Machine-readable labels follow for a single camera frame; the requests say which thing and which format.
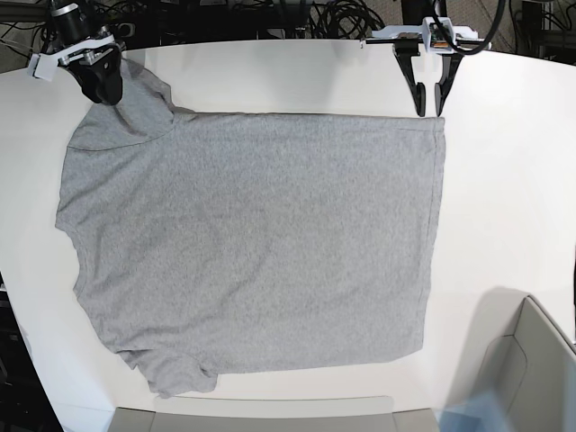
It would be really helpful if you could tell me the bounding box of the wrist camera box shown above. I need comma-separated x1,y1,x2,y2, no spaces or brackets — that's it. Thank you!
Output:
27,53,59,82
421,17,455,55

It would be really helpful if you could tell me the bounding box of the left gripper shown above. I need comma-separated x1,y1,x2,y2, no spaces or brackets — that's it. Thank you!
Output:
361,24,480,117

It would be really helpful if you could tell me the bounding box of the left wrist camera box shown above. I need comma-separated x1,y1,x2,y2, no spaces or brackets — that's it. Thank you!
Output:
421,17,455,55

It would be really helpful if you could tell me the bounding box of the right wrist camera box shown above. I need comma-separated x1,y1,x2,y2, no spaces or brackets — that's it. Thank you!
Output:
27,53,59,82

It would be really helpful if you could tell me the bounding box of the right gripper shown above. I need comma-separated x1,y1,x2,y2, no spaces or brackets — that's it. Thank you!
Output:
56,31,124,105

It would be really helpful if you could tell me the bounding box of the grey chair at right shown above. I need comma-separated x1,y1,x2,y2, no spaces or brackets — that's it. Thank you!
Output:
466,296,575,431

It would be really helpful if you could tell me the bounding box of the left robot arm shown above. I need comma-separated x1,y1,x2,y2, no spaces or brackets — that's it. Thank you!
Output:
361,1,483,117

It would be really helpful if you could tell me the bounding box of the black cable bundle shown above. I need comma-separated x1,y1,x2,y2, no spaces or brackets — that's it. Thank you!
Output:
305,0,392,42

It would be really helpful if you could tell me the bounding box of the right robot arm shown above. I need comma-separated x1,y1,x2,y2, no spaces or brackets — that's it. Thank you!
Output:
49,1,122,105

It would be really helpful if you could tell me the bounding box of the grey T-shirt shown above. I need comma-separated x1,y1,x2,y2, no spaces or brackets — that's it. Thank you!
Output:
56,60,446,398

